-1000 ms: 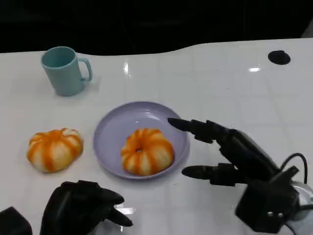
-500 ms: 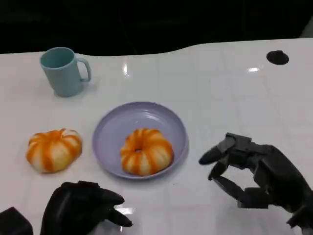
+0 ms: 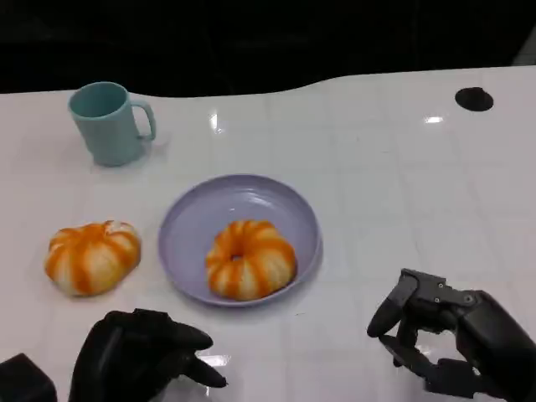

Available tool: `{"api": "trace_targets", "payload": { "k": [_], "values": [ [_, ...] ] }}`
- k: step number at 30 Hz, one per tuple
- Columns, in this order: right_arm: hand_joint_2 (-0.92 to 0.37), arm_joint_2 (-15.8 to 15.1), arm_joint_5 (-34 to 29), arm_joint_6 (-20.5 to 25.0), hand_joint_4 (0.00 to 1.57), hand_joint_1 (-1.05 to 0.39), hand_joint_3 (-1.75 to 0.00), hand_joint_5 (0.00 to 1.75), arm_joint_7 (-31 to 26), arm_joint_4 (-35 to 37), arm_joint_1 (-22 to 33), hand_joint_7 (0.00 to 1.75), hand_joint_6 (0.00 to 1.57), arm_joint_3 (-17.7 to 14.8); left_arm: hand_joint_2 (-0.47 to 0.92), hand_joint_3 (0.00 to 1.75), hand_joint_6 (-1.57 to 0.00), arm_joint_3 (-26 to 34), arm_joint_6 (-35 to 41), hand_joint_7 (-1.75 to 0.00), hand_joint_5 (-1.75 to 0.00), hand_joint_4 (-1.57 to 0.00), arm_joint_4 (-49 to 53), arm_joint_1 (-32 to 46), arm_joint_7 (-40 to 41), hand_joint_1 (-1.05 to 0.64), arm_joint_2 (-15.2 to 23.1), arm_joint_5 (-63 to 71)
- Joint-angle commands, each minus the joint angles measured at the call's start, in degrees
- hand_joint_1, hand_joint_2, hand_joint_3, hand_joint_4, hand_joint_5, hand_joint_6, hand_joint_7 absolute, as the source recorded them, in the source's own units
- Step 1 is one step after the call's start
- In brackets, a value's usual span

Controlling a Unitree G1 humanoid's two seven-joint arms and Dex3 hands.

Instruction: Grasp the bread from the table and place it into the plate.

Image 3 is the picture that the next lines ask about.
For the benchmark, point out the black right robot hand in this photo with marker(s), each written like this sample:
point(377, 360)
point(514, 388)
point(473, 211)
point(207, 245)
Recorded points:
point(494, 335)

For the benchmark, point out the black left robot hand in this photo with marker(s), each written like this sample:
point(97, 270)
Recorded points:
point(125, 360)

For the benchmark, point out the round orange white bread roll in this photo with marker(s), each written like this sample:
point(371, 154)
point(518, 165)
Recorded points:
point(92, 257)

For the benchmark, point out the lilac plate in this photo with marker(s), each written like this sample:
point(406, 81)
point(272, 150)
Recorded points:
point(276, 201)

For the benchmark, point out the pale green mug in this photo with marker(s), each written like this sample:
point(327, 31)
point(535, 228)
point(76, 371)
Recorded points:
point(109, 132)

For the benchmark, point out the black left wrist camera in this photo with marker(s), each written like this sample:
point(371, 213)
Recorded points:
point(23, 381)

